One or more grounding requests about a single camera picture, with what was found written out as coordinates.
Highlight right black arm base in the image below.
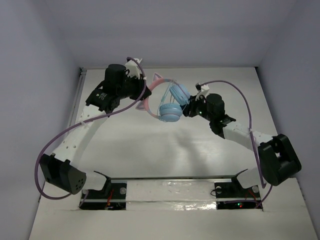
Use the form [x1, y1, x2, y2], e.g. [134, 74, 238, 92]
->
[210, 170, 263, 210]

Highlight aluminium rail left edge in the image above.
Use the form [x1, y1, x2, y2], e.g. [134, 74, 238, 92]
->
[51, 67, 87, 179]

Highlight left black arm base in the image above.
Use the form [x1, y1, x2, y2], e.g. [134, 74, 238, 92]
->
[78, 173, 127, 211]

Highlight pink blue cat-ear headphones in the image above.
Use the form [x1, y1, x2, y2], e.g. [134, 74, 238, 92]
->
[136, 73, 191, 123]

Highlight white foil-covered foam block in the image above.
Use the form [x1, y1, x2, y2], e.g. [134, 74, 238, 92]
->
[125, 179, 217, 211]

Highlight aluminium rail front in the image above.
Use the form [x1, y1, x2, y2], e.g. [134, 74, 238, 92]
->
[112, 175, 233, 181]

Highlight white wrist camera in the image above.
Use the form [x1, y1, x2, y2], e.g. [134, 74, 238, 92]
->
[124, 57, 141, 78]
[195, 82, 210, 101]

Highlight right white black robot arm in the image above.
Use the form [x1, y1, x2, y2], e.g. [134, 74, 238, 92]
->
[183, 93, 302, 187]

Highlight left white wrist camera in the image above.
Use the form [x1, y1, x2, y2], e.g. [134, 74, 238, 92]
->
[124, 57, 141, 78]

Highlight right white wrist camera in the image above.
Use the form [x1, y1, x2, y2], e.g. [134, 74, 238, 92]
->
[195, 82, 210, 101]

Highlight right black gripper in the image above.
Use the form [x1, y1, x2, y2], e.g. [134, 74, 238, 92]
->
[177, 92, 214, 122]

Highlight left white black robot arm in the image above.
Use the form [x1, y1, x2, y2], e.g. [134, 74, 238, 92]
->
[34, 57, 151, 200]

